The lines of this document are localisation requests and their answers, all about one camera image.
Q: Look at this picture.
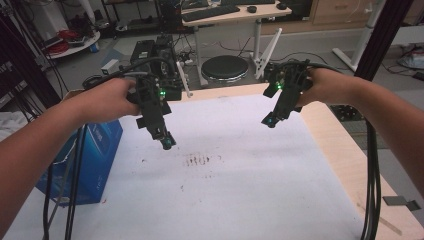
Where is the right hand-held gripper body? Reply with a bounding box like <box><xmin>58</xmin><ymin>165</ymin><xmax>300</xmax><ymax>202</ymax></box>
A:
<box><xmin>254</xmin><ymin>28</ymin><xmax>314</xmax><ymax>112</ymax></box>

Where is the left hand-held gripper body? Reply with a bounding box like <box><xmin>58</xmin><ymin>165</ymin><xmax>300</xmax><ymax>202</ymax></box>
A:
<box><xmin>127</xmin><ymin>61</ymin><xmax>194</xmax><ymax>130</ymax></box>

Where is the blue cardboard box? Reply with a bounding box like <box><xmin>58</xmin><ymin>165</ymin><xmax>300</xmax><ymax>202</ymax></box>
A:
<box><xmin>35</xmin><ymin>119</ymin><xmax>124</xmax><ymax>207</ymax></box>

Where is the person's right hand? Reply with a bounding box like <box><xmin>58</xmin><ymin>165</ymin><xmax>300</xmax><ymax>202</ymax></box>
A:
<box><xmin>294</xmin><ymin>68</ymin><xmax>355</xmax><ymax>108</ymax></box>

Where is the person's left hand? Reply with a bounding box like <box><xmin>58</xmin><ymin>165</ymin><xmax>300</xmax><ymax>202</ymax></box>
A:
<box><xmin>71</xmin><ymin>78</ymin><xmax>142</xmax><ymax>126</ymax></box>

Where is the black computer tower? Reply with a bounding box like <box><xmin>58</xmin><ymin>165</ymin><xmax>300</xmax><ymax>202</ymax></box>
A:
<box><xmin>129</xmin><ymin>39</ymin><xmax>156</xmax><ymax>68</ymax></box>
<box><xmin>153</xmin><ymin>33</ymin><xmax>183</xmax><ymax>88</ymax></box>

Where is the small white box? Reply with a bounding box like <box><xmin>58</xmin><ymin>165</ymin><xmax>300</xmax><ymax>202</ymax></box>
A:
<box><xmin>100</xmin><ymin>58</ymin><xmax>120</xmax><ymax>76</ymax></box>

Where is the black round stool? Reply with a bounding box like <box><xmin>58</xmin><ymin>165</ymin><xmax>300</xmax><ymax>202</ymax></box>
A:
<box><xmin>200</xmin><ymin>54</ymin><xmax>250</xmax><ymax>83</ymax></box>

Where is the light desk with white legs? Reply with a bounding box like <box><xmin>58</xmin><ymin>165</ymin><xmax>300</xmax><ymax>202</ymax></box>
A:
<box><xmin>181</xmin><ymin>0</ymin><xmax>293</xmax><ymax>88</ymax></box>

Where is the light wooden cabinet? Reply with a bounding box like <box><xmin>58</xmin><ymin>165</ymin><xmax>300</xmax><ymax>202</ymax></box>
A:
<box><xmin>309</xmin><ymin>0</ymin><xmax>376</xmax><ymax>24</ymax></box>

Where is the white table mat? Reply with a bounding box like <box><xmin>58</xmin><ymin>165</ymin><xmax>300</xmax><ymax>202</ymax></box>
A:
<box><xmin>3</xmin><ymin>93</ymin><xmax>364</xmax><ymax>240</ymax></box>

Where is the round white table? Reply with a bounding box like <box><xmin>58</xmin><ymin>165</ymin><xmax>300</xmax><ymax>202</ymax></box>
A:
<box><xmin>46</xmin><ymin>30</ymin><xmax>102</xmax><ymax>60</ymax></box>

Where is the black keyboard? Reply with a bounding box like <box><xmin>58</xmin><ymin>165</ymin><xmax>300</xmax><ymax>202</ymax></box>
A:
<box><xmin>181</xmin><ymin>3</ymin><xmax>241</xmax><ymax>23</ymax></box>

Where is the white plastic bag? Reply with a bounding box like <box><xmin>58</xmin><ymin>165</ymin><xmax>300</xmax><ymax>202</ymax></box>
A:
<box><xmin>398</xmin><ymin>46</ymin><xmax>424</xmax><ymax>69</ymax></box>

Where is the dark metal rack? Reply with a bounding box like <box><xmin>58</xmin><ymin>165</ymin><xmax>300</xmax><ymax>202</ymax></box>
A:
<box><xmin>0</xmin><ymin>9</ymin><xmax>63</xmax><ymax>109</ymax></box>

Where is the white cloth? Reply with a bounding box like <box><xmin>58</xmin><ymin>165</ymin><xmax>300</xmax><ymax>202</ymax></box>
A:
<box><xmin>0</xmin><ymin>111</ymin><xmax>33</xmax><ymax>143</ymax></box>

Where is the black floor cable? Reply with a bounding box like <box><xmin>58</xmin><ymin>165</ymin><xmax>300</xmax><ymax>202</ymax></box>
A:
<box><xmin>216</xmin><ymin>38</ymin><xmax>334</xmax><ymax>68</ymax></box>

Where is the white metal frame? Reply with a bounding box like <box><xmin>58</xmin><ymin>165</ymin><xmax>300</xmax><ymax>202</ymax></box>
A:
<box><xmin>331</xmin><ymin>0</ymin><xmax>388</xmax><ymax>73</ymax></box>

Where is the red cable coil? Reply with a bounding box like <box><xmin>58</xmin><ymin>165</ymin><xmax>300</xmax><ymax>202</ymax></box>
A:
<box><xmin>46</xmin><ymin>29</ymin><xmax>76</xmax><ymax>54</ymax></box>

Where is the left gripper black cable bundle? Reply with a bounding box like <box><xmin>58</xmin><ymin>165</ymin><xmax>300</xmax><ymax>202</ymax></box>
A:
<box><xmin>42</xmin><ymin>56</ymin><xmax>171</xmax><ymax>240</ymax></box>

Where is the gripper black cable bundle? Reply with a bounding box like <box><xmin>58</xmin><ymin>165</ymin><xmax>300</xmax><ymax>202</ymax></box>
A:
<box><xmin>283</xmin><ymin>59</ymin><xmax>383</xmax><ymax>240</ymax></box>
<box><xmin>42</xmin><ymin>56</ymin><xmax>171</xmax><ymax>240</ymax></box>

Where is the right gripper black cable bundle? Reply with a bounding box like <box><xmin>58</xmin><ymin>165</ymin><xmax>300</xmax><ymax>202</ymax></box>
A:
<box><xmin>283</xmin><ymin>59</ymin><xmax>383</xmax><ymax>240</ymax></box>

